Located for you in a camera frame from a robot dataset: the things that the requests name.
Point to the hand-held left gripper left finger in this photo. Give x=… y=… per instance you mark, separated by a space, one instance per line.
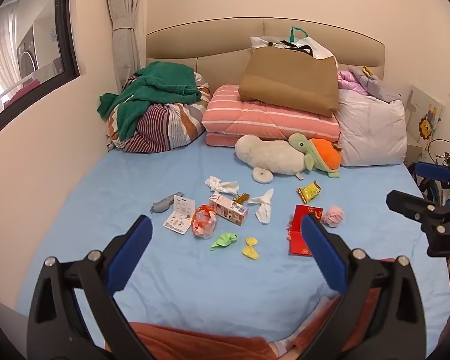
x=129 y=255

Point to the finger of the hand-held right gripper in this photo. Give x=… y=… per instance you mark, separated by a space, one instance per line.
x=408 y=201
x=433 y=171

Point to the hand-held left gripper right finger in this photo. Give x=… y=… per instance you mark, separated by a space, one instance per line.
x=322 y=251

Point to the red envelope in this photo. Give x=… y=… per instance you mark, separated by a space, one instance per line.
x=297 y=238

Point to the pink paper ball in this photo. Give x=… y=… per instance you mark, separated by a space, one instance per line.
x=333 y=216

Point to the yellow snack packet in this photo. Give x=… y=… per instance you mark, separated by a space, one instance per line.
x=308 y=192

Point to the white paper leaflet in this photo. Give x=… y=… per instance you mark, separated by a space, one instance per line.
x=180 y=219

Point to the grey sock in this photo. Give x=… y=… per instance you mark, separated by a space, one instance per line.
x=164 y=203

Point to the yellow deflated balloon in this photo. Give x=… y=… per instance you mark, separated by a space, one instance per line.
x=250 y=249

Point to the white tissue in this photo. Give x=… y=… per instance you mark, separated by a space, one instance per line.
x=263 y=208
x=221 y=185

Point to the orange white plastic bag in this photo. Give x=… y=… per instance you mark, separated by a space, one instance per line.
x=204 y=223

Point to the yellow rubber band bundle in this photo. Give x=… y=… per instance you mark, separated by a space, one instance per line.
x=242 y=198

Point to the green deflated balloon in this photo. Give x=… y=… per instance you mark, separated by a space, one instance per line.
x=225 y=240

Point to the pink milk carton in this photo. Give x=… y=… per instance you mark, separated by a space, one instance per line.
x=228 y=210

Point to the bicycle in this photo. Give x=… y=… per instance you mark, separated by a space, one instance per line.
x=431 y=189

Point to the lion cartoon canvas picture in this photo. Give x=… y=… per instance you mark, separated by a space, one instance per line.
x=425 y=120

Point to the white plastic wrapped pillow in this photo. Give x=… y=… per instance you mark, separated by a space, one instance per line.
x=371 y=131

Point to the green turtle plush orange shell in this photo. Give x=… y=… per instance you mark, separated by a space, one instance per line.
x=324 y=155

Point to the grey garment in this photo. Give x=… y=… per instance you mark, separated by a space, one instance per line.
x=378 y=88

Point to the white plush seal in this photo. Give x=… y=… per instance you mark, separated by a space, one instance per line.
x=270 y=155

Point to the orange fleece blanket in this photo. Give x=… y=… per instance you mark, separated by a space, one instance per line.
x=195 y=345

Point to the purple puffy garment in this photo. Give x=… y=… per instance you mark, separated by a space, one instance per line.
x=350 y=80

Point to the striped duvet bundle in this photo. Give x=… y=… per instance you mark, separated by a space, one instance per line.
x=165 y=127

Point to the pink striped folded quilt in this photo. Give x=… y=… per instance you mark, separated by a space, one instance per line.
x=270 y=123

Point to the brown cushion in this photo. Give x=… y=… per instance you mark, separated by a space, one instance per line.
x=288 y=78

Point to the green towel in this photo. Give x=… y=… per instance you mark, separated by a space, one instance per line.
x=157 y=82

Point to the beige padded headboard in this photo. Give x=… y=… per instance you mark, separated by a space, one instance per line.
x=210 y=41

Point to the beige curtain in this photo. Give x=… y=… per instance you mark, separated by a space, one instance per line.
x=125 y=15

